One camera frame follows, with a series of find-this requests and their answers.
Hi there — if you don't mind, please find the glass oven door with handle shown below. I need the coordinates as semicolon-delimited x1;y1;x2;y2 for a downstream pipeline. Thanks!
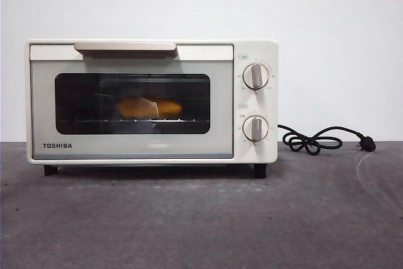
30;42;235;159

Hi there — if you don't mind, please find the cream oven knob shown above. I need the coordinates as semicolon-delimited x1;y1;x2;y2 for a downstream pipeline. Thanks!
242;115;270;142
242;62;271;90

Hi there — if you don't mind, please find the yellow corn cob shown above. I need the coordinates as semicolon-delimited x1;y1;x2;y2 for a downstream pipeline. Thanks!
116;96;183;118

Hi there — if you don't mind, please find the metal wire oven rack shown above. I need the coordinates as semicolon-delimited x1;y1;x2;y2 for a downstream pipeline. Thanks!
60;118;210;124

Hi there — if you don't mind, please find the cream Toshiba toaster oven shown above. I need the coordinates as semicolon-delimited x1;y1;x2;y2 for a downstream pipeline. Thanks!
26;39;279;179

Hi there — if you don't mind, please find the black power cable with plug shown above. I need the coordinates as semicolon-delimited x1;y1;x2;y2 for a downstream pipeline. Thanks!
277;123;377;156

